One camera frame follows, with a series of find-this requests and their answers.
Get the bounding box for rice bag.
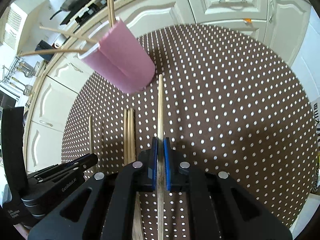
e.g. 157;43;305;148
309;100;320;196

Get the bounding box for brown polka dot tablecloth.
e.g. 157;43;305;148
60;23;318;240

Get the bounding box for pink cylindrical utensil holder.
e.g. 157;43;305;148
79;20;156;94

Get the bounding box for black electric kettle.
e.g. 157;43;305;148
35;40;55;62

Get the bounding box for upper lattice cabinet left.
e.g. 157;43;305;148
1;1;46;53

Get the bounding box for base cabinets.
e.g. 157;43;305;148
23;0;311;173

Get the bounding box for wall utensil rack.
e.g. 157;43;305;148
1;57;43;98

